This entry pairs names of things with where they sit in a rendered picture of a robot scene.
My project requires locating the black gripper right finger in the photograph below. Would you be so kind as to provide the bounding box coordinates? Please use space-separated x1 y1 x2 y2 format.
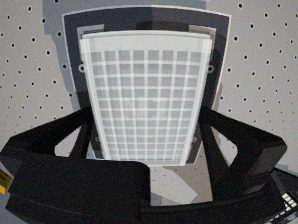
198 106 288 201

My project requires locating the white multiwell plate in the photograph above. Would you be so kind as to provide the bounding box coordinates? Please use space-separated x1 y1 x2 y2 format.
80 30 212 166

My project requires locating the black and white plate washer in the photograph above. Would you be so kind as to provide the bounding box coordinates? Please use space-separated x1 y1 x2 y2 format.
265 167 298 224

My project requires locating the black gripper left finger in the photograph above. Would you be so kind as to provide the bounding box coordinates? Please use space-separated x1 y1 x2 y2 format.
5 106 94 159

